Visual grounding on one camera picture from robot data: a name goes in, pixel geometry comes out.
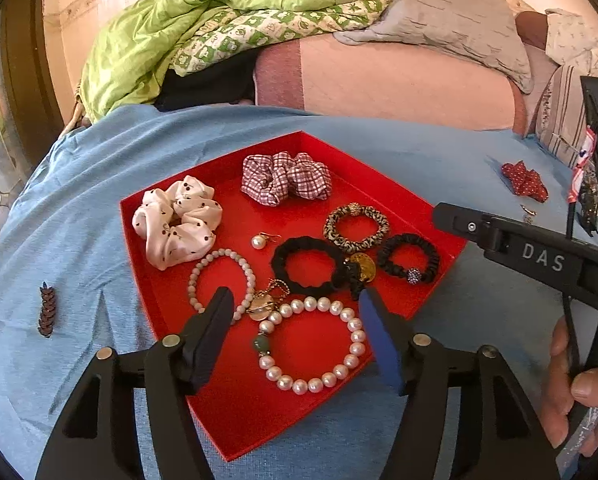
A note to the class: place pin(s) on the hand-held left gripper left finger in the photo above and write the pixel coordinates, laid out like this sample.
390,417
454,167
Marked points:
214,340

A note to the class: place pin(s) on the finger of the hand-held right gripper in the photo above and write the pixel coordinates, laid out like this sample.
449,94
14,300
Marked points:
529,260

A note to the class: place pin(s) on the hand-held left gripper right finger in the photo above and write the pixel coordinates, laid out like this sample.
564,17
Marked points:
381,340

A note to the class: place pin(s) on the gold disc charm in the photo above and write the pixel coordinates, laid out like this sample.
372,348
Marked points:
260,307

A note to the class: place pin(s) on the red tray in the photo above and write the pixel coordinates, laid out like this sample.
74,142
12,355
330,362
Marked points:
229,410

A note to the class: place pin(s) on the gold coin pendant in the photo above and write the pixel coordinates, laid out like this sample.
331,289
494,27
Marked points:
361,265

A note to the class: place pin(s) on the small black beaded scrunchie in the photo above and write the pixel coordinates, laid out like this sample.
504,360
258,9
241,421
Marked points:
424,250

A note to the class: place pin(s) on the large black scrunchie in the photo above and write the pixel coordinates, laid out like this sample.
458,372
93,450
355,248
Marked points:
279,260

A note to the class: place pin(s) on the dark beaded jewelry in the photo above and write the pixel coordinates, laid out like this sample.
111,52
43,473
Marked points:
589,195

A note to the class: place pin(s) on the person's right hand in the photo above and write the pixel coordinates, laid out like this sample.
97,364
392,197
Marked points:
559,395

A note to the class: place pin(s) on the small gold earring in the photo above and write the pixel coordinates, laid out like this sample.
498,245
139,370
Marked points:
528,210

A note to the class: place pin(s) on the red polka dot scrunchie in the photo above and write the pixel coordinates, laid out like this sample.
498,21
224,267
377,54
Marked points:
524,180

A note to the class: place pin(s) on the white dotted satin scrunchie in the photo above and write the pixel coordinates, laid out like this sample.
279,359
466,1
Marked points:
189,245

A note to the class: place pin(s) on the pearl drop earring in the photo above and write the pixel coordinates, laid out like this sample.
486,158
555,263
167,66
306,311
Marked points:
257,243

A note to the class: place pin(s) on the striped pillow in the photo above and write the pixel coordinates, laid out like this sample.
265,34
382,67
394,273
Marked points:
559,110

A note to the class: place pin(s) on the brown leaf hair clip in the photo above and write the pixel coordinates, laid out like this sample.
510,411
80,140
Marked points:
46,310

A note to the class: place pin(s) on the red plaid scrunchie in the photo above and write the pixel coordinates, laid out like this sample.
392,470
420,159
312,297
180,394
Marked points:
279,180

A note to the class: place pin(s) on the blue bed sheet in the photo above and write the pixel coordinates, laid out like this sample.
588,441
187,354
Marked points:
79,210

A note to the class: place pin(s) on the pink bed cushion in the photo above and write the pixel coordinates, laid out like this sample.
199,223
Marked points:
404,85

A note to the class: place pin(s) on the white floral pillow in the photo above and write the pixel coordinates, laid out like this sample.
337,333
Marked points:
579,35

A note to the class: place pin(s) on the brown pillow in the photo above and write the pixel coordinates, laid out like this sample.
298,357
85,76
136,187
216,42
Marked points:
531,27

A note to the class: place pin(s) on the black cloth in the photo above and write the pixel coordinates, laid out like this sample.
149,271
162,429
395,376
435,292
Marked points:
204,87

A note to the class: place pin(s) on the grey pillow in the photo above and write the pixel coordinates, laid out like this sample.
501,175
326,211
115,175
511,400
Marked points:
454,15

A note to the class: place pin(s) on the lime green blanket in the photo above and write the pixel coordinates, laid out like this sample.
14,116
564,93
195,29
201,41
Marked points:
129,50

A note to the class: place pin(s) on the green white patterned quilt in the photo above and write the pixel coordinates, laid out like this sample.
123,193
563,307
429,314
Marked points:
279,25

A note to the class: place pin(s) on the brown wooden window frame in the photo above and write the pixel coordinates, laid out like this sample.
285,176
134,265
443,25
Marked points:
29,60

